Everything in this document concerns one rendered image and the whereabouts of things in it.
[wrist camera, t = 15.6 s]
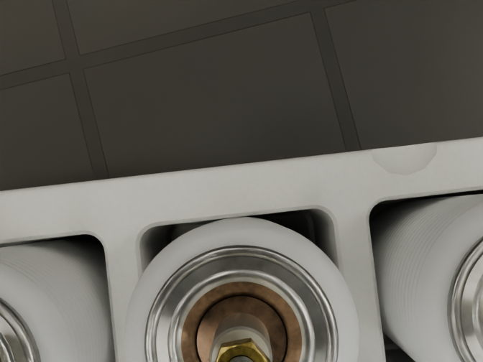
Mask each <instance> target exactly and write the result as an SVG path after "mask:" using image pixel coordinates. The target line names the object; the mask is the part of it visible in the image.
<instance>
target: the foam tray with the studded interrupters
mask: <svg viewBox="0 0 483 362"><path fill-rule="evenodd" d="M480 194H483V137H476V138H469V139H457V140H450V141H438V142H431V143H425V144H415V145H408V146H402V147H389V148H381V149H368V150H361V151H354V152H342V153H335V154H323V155H316V156H309V157H297V158H290V159H278V160H272V161H265V162H253V163H246V164H233V165H226V166H220V167H208V168H201V169H194V170H182V171H175V172H163V173H157V174H150V175H137V176H131V177H118V178H111V179H105V180H93V181H86V182H74V183H67V184H60V185H48V186H42V187H29V188H22V189H16V190H3V191H0V248H1V247H7V246H17V245H22V244H27V243H37V242H42V241H51V240H57V239H62V238H79V239H83V240H87V241H92V242H95V243H99V244H101V245H102V246H103V248H104V251H105V258H106V272H107V279H108V287H109V301H110V308H111V322H112V330H113V337H114V351H115V359H116V362H127V360H126V355H125V348H124V326H125V320H126V315H127V309H128V306H129V302H130V299H131V296H132V293H133V291H134V288H135V287H136V285H137V282H138V281H139V278H140V277H141V275H142V274H143V272H144V271H145V269H146V268H147V266H148V265H149V264H150V262H151V261H152V260H153V259H154V258H155V257H156V255H158V254H159V253H160V252H161V250H163V249H164V248H165V247H166V246H167V245H168V244H170V243H171V242H172V241H174V240H175V239H177V238H178V237H180V236H181V235H183V234H184V233H187V232H189V231H191V230H193V229H194V228H197V227H200V226H202V225H205V224H208V223H212V222H214V221H219V220H221V219H224V218H234V217H241V216H252V217H257V218H263V219H265V220H268V221H271V222H273V223H276V224H279V225H281V226H284V227H286V228H289V229H291V230H293V231H295V232H296V233H299V234H300V235H302V236H304V237H305V238H307V239H308V240H309V241H311V242H313V243H314V244H315V245H316V246H317V247H318V248H319V249H321V250H322V251H323V252H324V253H325V254H326V255H327V257H328V258H329V259H330V260H332V262H333V263H334V264H335V266H336V267H337V269H338V270H339V271H340V273H341V275H342V276H343V278H344V280H345V282H346V283H347V285H348V287H349V290H350V292H351V295H352V297H353V300H354V304H355V307H356V313H357V317H358V321H359V355H358V359H357V362H415V361H414V360H413V359H412V358H411V357H410V356H409V355H408V354H407V353H405V352H404V351H403V350H402V349H401V348H400V347H399V346H397V345H396V344H395V343H394V342H393V341H392V340H390V339H389V338H388V337H387V336H386V335H385V334H384V333H383V332H382V323H381V317H380V306H379V299H378V293H377V282H376V276H375V269H374V258H373V252H372V240H371V234H370V228H369V222H370V221H371V219H373V217H375V216H376V215H377V214H378V213H380V212H382V211H383V210H384V209H386V208H388V207H390V206H392V205H395V204H397V203H401V202H403V201H406V200H415V199H424V198H442V197H452V196H462V195H480Z"/></svg>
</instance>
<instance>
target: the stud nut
mask: <svg viewBox="0 0 483 362"><path fill-rule="evenodd" d="M238 356H245V357H247V358H250V359H251V360H252V361H253V362H271V361H270V359H269V358H268V357H267V356H266V354H265V353H264V352H263V351H262V349H261V348H260V347H259V346H258V345H257V344H256V343H255V342H254V341H253V340H252V339H251V338H244V339H240V340H233V341H229V342H226V343H222V344H221V347H220V349H219V352H218V355H217V358H216V362H229V361H230V360H232V359H233V358H236V357H238Z"/></svg>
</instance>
